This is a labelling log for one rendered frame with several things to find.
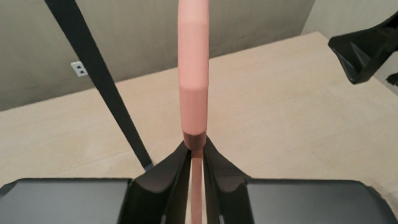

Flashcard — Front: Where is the black metal rack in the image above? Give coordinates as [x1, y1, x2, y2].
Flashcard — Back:
[44, 0, 154, 172]

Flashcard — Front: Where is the pink plastic hanger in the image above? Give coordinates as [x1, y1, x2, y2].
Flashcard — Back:
[178, 0, 209, 224]

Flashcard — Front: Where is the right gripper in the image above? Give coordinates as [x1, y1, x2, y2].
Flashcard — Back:
[327, 11, 398, 85]

